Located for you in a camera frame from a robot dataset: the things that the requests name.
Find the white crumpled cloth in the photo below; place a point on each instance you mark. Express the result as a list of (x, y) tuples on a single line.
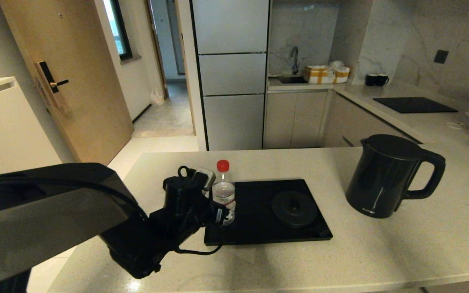
[(336, 64)]

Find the white plastic bag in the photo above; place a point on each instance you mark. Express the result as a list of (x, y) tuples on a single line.
[(157, 98)]

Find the wooden door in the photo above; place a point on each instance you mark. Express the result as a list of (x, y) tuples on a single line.
[(79, 101)]

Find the water bottle red cap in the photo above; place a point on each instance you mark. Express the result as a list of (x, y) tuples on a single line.
[(223, 189)]

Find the kitchen sink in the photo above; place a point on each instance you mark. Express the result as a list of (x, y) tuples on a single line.
[(292, 80)]

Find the black rectangular tray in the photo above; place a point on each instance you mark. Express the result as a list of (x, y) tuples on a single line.
[(255, 211)]

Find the black induction cooktop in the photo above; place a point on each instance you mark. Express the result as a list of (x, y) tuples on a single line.
[(414, 105)]

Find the silver refrigerator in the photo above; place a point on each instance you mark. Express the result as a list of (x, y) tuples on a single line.
[(232, 73)]

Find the black round kettle base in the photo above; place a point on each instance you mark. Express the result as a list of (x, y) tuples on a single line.
[(293, 208)]

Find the black mug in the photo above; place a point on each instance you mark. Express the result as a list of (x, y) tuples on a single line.
[(381, 80), (369, 80)]

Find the dark kitchen faucet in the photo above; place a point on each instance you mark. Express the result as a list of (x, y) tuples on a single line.
[(294, 57)]

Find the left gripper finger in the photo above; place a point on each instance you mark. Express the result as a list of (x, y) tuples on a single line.
[(228, 215)]

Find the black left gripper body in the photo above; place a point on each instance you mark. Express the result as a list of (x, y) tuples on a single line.
[(205, 209)]

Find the large white yellow-striped box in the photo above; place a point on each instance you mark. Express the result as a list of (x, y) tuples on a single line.
[(318, 75)]

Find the dark-framed window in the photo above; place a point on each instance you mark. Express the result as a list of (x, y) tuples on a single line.
[(118, 28)]

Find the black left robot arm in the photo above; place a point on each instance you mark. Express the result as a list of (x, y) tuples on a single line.
[(55, 219)]

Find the small white yellow-striped box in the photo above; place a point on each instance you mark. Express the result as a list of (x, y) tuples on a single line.
[(341, 75)]

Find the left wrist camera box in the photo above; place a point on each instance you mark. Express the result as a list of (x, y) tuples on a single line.
[(205, 179)]

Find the beige kitchen base cabinets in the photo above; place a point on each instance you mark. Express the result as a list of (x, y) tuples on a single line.
[(295, 118)]

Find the dark wall socket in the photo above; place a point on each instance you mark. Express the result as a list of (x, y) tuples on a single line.
[(441, 56)]

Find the black electric kettle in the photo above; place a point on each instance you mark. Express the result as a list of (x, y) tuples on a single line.
[(381, 179)]

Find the white cabinet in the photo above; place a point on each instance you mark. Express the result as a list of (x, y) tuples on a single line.
[(6, 134)]

